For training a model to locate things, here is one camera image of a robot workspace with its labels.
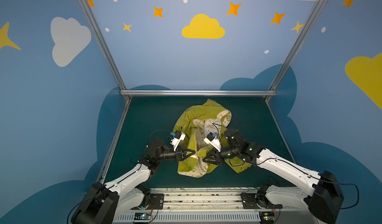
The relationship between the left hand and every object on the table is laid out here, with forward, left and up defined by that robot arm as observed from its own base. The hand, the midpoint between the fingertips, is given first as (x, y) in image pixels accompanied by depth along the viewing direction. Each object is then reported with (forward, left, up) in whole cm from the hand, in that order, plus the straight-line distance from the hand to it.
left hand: (194, 151), depth 73 cm
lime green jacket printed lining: (+26, -6, -13) cm, 30 cm away
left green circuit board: (-25, +25, -19) cm, 40 cm away
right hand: (-2, -5, -1) cm, 6 cm away
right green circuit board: (-25, -36, -19) cm, 48 cm away
